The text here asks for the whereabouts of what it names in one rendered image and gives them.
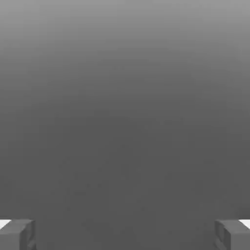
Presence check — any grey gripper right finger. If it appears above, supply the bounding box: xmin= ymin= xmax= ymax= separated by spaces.
xmin=214 ymin=218 xmax=250 ymax=250

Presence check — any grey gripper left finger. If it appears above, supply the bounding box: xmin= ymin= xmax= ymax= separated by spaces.
xmin=0 ymin=218 xmax=37 ymax=250

